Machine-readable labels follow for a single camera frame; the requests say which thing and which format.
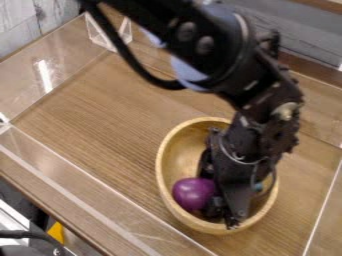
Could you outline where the clear acrylic table wall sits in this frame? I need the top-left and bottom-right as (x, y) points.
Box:
(0, 113), (217, 256)

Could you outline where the brown wooden bowl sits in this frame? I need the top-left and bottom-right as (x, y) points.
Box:
(155, 117), (280, 235)

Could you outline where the purple toy eggplant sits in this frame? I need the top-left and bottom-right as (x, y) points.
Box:
(171, 177), (266, 212)

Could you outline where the clear acrylic corner bracket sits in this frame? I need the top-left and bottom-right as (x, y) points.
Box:
(86, 13), (133, 53)

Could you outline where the black cable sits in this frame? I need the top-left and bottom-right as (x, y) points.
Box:
(0, 229), (59, 256)

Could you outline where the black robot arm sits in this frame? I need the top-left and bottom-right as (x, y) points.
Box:
(78, 0), (304, 230)

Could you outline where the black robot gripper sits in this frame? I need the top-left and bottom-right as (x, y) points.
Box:
(199, 114), (277, 230)

